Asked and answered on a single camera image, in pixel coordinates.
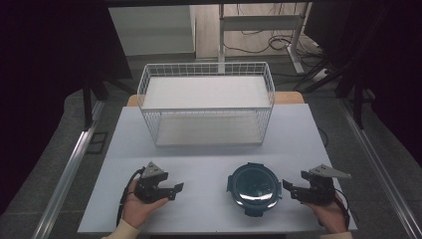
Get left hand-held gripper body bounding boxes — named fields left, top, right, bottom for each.
left=133, top=161, right=169, bottom=204

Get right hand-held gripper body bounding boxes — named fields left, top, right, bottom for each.
left=300, top=163, right=352, bottom=206

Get round dark glass lid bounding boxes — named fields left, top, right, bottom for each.
left=226, top=161, right=284, bottom=218

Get person's right hand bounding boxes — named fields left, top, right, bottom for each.
left=303, top=193, right=349, bottom=235

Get person's left hand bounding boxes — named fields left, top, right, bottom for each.
left=121, top=178, right=169, bottom=230

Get wooden table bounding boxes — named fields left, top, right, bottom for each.
left=126, top=91, right=306, bottom=108

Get black stand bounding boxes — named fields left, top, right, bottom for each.
left=302, top=61, right=377, bottom=129
left=81, top=77, right=137, bottom=131

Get white power strip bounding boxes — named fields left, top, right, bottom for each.
left=313, top=68, right=330, bottom=83

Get black curtain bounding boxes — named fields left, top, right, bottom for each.
left=303, top=0, right=422, bottom=168
left=0, top=0, right=134, bottom=215

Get white cabinet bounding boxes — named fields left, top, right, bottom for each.
left=107, top=4, right=197, bottom=58

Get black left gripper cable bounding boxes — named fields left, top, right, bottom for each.
left=115, top=166, right=146, bottom=228

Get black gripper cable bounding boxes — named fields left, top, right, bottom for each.
left=332, top=187, right=351, bottom=230
left=115, top=166, right=146, bottom=228

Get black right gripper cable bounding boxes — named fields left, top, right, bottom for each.
left=332, top=187, right=351, bottom=230

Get thin black floor cable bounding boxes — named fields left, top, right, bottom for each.
left=316, top=125, right=330, bottom=149

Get metal floor rail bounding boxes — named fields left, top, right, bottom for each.
left=337, top=98, right=422, bottom=239
left=30, top=99, right=106, bottom=239

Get black square floor frame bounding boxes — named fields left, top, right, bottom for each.
left=86, top=130, right=109, bottom=155

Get white wire rack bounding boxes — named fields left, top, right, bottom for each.
left=136, top=61, right=277, bottom=148

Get black floor cables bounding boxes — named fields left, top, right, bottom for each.
left=222, top=3, right=332, bottom=92

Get white metal desk frame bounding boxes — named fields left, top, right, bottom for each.
left=217, top=2, right=314, bottom=75

